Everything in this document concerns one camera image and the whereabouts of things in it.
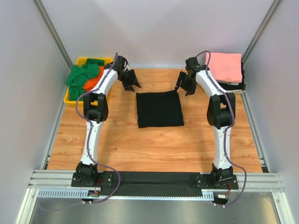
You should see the aluminium frame rail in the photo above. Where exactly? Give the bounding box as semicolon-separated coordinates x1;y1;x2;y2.
29;170;284;201

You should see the pink folded t shirt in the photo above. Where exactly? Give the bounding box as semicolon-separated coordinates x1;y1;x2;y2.
206;52;242;83

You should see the stack of folded shirts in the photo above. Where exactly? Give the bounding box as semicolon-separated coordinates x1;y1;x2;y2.
218;62;246;91

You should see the orange t shirt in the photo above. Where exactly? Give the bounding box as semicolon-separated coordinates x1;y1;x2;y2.
83;66;104;91

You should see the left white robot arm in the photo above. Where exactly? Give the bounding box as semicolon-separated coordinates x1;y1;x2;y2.
71;55;141;188

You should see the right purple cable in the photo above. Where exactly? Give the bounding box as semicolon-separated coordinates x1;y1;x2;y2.
195;50;248;208

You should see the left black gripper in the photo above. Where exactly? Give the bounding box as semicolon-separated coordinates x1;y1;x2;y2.
118;70;141;92

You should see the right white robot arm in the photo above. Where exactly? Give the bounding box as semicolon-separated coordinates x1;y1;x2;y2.
175;57;235;189

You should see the green t shirt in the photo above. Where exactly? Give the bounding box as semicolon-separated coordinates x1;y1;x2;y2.
66;58;106;101

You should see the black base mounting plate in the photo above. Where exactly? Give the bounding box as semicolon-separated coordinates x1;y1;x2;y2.
71;171;239;197

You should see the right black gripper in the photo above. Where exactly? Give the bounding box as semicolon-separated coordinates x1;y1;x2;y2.
175;71;197;96

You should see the black t shirt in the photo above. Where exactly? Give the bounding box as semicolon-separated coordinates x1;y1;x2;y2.
136;90;184;128

